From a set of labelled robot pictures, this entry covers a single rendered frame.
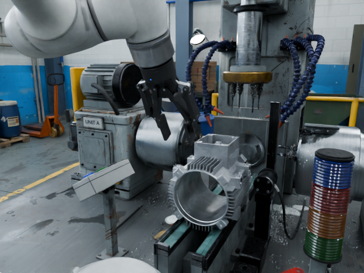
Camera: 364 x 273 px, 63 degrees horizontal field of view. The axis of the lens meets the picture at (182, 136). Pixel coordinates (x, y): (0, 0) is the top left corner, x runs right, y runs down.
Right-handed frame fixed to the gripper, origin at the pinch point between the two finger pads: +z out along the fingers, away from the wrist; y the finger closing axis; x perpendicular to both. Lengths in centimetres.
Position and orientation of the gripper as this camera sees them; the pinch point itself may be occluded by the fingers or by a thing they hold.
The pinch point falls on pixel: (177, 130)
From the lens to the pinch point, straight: 76.1
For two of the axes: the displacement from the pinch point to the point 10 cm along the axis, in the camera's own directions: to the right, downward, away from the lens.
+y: -8.9, -1.1, 4.4
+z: 2.2, 7.3, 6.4
